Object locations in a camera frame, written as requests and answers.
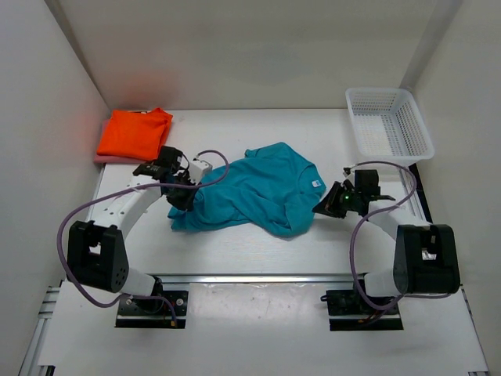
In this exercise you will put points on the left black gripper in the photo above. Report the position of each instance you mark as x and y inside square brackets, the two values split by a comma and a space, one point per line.
[186, 203]

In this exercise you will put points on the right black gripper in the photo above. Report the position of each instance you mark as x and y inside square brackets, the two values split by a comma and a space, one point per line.
[329, 204]

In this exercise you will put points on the orange t shirt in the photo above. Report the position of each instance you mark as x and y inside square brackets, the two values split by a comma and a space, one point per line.
[135, 135]

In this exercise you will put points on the pink t shirt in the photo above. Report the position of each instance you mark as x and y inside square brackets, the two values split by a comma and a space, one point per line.
[107, 159]

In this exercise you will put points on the teal t shirt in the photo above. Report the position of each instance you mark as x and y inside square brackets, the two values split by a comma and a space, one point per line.
[273, 187]

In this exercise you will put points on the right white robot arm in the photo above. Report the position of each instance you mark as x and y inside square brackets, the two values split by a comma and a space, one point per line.
[425, 263]

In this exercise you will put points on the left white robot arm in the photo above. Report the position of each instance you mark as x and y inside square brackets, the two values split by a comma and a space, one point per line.
[96, 252]

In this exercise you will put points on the white plastic basket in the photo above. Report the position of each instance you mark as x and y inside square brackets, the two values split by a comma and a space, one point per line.
[388, 126]

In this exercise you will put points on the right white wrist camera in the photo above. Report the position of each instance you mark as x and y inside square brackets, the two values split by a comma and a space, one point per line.
[349, 178]

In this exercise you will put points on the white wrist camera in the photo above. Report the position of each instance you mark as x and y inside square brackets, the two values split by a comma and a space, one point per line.
[197, 170]
[349, 178]

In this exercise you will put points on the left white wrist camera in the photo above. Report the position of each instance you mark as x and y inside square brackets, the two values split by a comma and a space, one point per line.
[197, 170]

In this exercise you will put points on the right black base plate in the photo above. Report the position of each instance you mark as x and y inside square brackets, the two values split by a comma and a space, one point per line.
[347, 311]

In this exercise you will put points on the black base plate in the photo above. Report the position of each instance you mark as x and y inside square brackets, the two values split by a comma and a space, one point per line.
[154, 313]
[347, 311]

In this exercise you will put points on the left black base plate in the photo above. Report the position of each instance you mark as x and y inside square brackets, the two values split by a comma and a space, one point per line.
[154, 313]

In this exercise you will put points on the aluminium frame rail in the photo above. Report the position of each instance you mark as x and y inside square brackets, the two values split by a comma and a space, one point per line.
[262, 317]

